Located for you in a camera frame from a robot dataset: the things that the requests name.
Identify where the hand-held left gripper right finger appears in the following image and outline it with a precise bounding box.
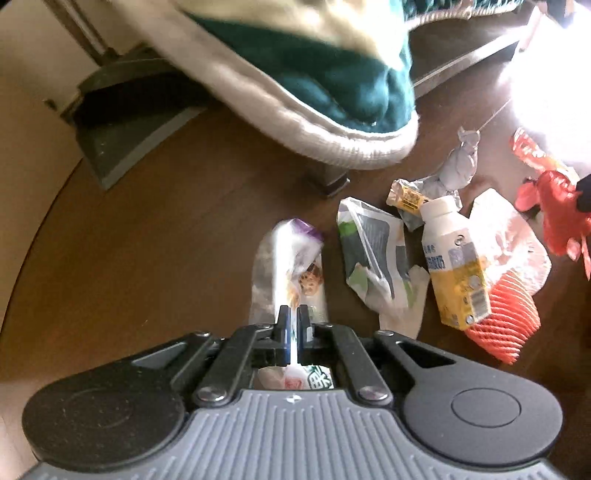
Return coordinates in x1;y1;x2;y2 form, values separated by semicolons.
296;304;456;411

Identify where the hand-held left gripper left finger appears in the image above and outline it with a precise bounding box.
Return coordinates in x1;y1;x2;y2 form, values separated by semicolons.
131;305;293;410

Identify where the clear plastic snack wrapper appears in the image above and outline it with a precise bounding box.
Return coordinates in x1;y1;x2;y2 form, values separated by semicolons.
249;218;335;393

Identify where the orange foam fruit net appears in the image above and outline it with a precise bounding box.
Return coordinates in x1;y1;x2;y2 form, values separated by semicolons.
464;270;541;365

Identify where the white plastic bag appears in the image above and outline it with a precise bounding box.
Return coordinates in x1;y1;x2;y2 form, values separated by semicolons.
468;188;552;296

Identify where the white green crumpled wrapper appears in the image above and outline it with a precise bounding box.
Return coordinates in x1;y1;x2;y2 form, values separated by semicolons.
336;197;430;340

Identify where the yellow white milk carton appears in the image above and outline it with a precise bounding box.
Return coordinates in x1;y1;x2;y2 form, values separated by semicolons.
420;195;492;330

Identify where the small yellow wrapper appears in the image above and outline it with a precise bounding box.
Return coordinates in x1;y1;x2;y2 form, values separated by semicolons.
387;179;435;232

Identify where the grey crumpled foil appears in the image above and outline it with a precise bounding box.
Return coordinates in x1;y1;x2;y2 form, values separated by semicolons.
416;127;481;208

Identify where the dark grey dustpan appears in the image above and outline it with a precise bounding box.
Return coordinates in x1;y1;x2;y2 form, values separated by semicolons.
60;46;218;191

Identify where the green and white blanket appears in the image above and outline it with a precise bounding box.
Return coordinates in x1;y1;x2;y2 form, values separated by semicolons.
111;0;522;171

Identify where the red plastic bag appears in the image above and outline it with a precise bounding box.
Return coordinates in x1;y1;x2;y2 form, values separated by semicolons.
515;168;591;280

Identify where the red snack wrapper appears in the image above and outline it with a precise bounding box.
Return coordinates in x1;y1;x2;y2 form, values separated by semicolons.
510;127;578;176

